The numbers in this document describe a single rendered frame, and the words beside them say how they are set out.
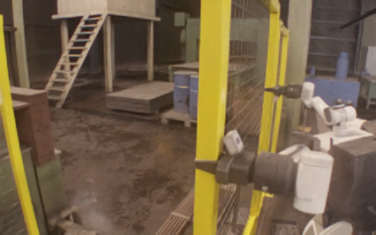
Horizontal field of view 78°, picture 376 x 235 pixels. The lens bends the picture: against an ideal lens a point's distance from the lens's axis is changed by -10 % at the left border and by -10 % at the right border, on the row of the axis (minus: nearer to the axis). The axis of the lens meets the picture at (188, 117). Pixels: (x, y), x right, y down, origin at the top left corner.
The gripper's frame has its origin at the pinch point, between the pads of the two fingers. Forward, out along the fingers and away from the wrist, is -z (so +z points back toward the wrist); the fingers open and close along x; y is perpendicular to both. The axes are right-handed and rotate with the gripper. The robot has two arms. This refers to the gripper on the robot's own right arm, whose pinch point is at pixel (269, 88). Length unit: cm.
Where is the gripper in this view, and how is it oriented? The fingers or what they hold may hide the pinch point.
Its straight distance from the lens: 168.8
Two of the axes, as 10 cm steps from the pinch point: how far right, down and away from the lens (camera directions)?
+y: 0.2, -9.6, -2.8
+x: 4.1, -2.5, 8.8
